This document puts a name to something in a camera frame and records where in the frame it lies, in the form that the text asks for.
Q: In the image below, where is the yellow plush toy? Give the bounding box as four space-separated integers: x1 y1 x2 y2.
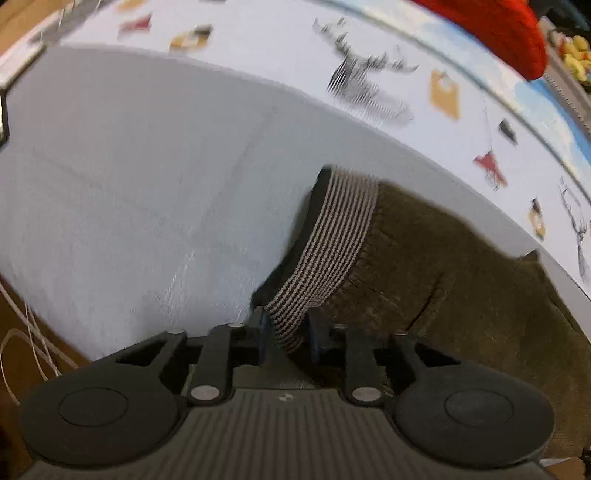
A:
556 34 591 84

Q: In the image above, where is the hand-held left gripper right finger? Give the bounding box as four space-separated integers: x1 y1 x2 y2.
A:
307 309 462 408

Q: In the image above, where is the white cable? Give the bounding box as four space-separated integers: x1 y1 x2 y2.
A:
0 277 79 407

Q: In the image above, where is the black object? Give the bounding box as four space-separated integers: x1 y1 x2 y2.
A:
0 85 11 148

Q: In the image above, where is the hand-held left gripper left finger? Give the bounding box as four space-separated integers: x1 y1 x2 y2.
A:
113 307 271 408

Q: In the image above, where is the red folded blanket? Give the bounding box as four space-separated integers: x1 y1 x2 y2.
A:
411 0 549 81

